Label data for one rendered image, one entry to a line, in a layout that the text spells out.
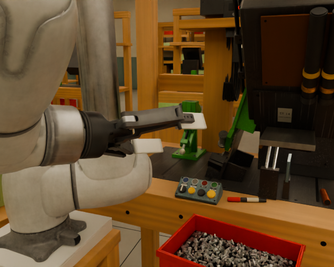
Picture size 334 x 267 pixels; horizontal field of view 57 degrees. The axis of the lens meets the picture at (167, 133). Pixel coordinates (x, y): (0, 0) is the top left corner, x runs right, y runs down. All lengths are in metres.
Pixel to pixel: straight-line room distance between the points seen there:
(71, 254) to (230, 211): 0.50
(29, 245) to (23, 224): 0.06
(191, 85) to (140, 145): 1.12
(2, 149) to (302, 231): 0.87
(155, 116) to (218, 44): 1.12
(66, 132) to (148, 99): 1.31
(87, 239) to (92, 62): 0.48
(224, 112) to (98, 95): 0.90
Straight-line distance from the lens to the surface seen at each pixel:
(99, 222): 1.00
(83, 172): 0.84
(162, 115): 0.48
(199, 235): 0.95
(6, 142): 0.39
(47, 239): 0.91
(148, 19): 1.72
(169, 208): 1.13
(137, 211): 1.20
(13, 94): 0.31
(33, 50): 0.29
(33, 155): 0.44
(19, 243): 0.94
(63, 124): 0.45
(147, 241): 2.07
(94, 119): 0.48
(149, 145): 0.64
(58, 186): 0.84
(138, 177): 0.85
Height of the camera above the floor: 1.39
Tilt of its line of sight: 15 degrees down
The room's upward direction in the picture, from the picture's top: straight up
